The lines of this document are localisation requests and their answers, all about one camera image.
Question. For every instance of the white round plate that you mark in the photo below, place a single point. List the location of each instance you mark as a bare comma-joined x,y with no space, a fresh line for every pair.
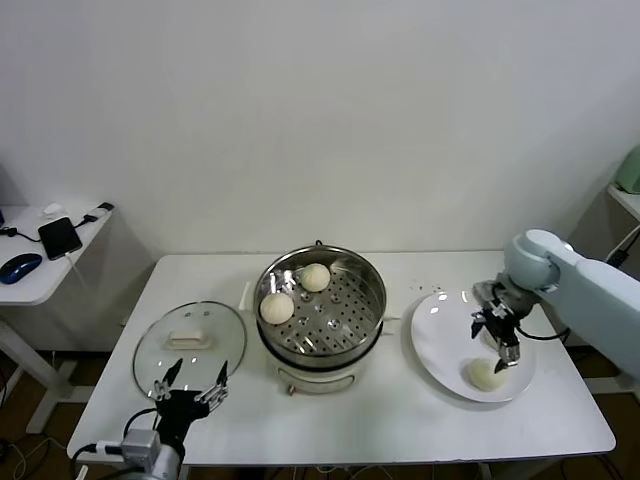
440,345

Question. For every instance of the white side table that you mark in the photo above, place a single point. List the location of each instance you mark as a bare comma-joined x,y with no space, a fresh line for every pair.
30,295

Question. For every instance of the steel steamer basket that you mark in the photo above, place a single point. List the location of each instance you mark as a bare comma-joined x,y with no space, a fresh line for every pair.
325,325

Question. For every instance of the mint green appliance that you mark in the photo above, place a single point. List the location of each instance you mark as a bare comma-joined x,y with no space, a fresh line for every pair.
630,172

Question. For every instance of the black power adapter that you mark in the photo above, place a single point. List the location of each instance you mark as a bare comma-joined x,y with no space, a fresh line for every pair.
619,256

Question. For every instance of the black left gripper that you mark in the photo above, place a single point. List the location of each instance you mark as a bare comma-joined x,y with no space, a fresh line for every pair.
180,407

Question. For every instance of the small white object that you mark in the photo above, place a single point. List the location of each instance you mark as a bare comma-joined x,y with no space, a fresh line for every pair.
52,211

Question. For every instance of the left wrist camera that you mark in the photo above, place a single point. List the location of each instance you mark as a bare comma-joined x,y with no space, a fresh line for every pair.
141,444

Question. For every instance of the white electric cooker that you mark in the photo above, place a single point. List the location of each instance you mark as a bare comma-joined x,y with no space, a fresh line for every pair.
315,377

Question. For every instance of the blue computer mouse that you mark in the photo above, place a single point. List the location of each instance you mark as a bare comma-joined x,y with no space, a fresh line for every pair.
20,267

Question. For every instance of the black usb adapter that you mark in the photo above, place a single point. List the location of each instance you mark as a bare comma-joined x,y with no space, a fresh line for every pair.
105,207

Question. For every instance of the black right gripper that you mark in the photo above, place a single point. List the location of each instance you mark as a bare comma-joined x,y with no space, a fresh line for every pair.
502,327

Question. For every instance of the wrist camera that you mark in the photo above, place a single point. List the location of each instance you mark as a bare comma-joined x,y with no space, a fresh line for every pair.
486,291
141,444

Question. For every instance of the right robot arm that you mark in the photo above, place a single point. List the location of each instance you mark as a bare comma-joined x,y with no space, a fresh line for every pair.
600,295

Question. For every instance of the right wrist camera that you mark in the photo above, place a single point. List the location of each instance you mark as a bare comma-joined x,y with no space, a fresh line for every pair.
486,291

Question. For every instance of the black smartphone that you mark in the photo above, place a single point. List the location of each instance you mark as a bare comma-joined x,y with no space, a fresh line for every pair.
60,239

